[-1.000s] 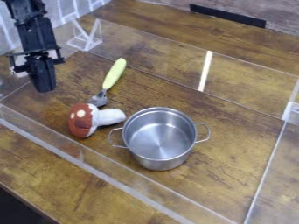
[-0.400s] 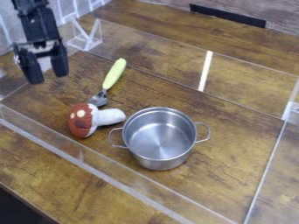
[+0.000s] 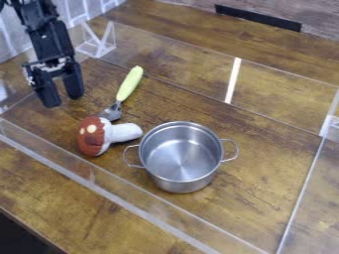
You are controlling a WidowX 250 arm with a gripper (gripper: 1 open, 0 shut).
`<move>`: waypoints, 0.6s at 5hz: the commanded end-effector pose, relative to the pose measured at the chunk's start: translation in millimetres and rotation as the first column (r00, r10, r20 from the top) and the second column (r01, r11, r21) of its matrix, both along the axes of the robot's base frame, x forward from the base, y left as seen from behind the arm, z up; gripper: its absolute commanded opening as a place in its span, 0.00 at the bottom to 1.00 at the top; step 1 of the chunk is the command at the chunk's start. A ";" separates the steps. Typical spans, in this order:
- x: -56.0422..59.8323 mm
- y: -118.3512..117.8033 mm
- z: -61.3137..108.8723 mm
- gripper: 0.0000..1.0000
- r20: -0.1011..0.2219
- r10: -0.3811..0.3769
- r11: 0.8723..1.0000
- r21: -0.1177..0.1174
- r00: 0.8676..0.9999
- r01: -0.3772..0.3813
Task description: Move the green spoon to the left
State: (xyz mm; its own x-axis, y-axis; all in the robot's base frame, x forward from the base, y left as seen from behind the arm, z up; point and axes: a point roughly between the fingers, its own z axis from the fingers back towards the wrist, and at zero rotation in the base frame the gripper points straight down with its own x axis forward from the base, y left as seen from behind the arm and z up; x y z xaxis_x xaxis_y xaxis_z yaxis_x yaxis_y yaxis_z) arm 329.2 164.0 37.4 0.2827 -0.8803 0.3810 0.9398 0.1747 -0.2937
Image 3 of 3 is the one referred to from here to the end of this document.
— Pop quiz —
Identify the clear acrylic bracket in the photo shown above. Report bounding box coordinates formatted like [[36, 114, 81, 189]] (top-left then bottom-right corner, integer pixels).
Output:
[[76, 22, 116, 59]]

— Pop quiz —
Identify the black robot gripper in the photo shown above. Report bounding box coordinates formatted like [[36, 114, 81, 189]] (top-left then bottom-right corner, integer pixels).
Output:
[[9, 0, 85, 108]]

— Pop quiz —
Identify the clear acrylic front barrier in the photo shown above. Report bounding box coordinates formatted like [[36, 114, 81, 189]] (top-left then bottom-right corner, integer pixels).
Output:
[[0, 117, 268, 254]]

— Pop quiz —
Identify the black strip on table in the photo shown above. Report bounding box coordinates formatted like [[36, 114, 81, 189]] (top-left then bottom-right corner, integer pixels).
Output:
[[214, 4, 301, 32]]

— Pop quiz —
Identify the stainless steel pot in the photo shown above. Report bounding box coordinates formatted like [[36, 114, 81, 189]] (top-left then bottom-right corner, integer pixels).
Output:
[[122, 121, 240, 193]]

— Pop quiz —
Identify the green handled metal spoon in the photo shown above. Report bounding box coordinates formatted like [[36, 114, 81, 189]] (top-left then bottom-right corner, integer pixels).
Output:
[[97, 65, 144, 121]]

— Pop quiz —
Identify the plush brown white mushroom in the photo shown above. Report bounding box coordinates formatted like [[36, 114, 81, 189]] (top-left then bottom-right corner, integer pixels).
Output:
[[77, 116, 142, 157]]

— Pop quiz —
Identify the clear acrylic right barrier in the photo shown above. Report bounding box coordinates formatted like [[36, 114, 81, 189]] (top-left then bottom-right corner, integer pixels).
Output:
[[276, 89, 339, 254]]

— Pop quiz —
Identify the clear acrylic barrier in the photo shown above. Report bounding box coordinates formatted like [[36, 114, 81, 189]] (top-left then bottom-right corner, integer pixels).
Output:
[[276, 89, 339, 254], [0, 117, 268, 254]]

